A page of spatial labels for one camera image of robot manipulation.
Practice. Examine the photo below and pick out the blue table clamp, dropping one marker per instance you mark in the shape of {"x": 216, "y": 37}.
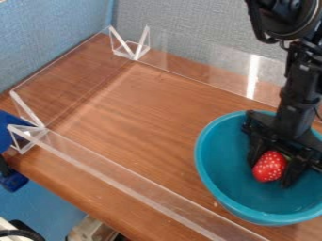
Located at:
{"x": 13, "y": 180}

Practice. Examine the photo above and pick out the blue plastic bowl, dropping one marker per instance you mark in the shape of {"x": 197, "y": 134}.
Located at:
{"x": 261, "y": 203}

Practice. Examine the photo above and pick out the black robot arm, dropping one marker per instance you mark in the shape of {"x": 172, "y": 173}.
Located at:
{"x": 291, "y": 23}

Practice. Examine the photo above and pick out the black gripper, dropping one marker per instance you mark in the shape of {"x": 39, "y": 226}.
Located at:
{"x": 285, "y": 132}

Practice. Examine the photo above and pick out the red toy strawberry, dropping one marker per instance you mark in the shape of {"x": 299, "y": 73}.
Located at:
{"x": 271, "y": 167}

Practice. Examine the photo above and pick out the clear acrylic front wall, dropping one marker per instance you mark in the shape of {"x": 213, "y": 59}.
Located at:
{"x": 141, "y": 208}

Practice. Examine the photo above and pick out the clear acrylic left wall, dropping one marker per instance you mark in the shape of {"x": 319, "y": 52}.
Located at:
{"x": 68, "y": 81}

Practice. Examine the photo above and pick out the clear acrylic wall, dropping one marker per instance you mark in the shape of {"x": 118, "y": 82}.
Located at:
{"x": 141, "y": 208}
{"x": 68, "y": 81}
{"x": 243, "y": 73}

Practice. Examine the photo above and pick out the white object under table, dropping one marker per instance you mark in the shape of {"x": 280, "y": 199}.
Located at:
{"x": 92, "y": 230}

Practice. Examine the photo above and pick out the white black object bottom left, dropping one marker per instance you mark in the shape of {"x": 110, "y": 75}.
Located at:
{"x": 15, "y": 230}

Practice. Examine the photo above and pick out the clear acrylic back wall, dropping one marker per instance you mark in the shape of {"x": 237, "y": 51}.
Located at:
{"x": 243, "y": 73}

